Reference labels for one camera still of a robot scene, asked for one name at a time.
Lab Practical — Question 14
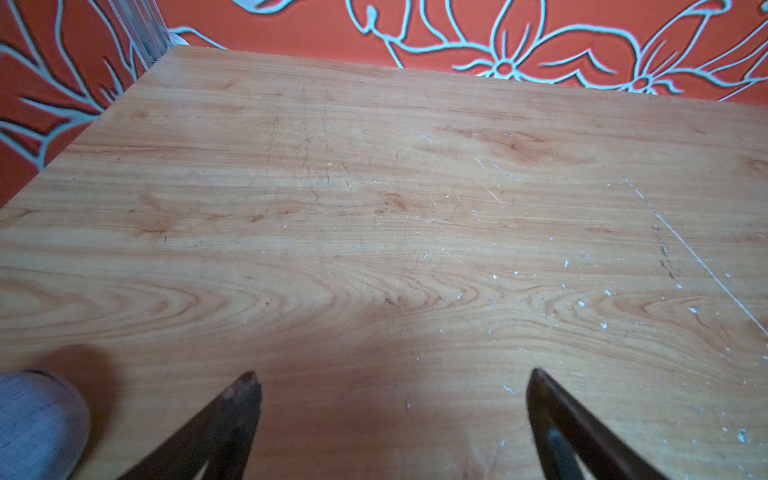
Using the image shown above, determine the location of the lavender grey phone case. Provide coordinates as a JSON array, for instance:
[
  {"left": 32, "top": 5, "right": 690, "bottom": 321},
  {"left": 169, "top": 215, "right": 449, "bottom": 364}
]
[{"left": 1, "top": 370, "right": 91, "bottom": 479}]

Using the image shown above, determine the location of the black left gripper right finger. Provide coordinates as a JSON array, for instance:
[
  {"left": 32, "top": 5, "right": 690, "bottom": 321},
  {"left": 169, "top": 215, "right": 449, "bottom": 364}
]
[{"left": 526, "top": 368, "right": 665, "bottom": 479}]

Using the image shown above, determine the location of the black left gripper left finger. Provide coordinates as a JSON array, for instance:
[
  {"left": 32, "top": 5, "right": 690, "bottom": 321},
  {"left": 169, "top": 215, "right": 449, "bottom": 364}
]
[{"left": 121, "top": 371, "right": 262, "bottom": 479}]

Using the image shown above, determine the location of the aluminium frame post left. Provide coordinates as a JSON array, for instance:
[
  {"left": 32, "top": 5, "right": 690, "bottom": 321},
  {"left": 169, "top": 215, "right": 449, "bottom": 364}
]
[{"left": 109, "top": 0, "right": 188, "bottom": 69}]

